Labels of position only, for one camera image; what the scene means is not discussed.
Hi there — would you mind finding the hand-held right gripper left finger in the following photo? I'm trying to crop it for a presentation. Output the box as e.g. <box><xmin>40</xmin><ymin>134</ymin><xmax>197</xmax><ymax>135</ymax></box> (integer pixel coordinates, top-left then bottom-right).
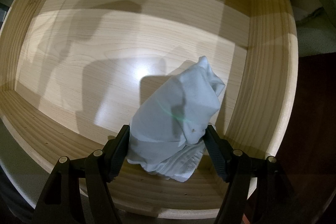
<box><xmin>31</xmin><ymin>124</ymin><xmax>131</xmax><ymax>224</ymax></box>

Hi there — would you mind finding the white underwear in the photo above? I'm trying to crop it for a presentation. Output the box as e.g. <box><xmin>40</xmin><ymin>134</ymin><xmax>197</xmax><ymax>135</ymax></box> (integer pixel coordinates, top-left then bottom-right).
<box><xmin>126</xmin><ymin>55</ymin><xmax>226</xmax><ymax>183</ymax></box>

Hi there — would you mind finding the grey drawer with wooden inside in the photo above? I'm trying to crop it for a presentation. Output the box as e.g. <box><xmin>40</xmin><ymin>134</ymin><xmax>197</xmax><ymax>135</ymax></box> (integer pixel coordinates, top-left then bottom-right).
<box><xmin>0</xmin><ymin>0</ymin><xmax>300</xmax><ymax>219</ymax></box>

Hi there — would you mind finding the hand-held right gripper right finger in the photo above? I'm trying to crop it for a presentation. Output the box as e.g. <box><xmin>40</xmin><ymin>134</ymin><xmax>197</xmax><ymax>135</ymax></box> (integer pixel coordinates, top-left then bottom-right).
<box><xmin>205</xmin><ymin>124</ymin><xmax>300</xmax><ymax>224</ymax></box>

